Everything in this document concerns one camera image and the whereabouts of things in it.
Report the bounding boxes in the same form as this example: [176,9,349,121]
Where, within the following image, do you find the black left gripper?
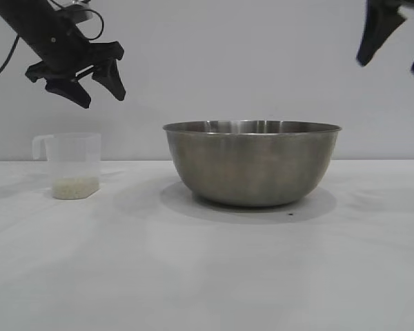
[15,6,127,110]

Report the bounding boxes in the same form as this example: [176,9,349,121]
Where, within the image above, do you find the clear plastic measuring cup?
[32,132,102,200]

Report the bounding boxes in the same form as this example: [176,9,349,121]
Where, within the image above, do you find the white uncooked rice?
[52,176,100,200]

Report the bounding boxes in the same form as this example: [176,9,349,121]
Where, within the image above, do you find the stainless steel mixing bowl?
[162,119,343,208]

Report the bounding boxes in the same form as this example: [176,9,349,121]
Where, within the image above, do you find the black looped camera cable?
[86,10,106,41]

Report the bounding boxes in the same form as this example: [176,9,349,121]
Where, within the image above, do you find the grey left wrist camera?
[55,0,95,22]

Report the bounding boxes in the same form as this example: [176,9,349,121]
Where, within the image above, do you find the black long arm cable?
[0,34,21,88]

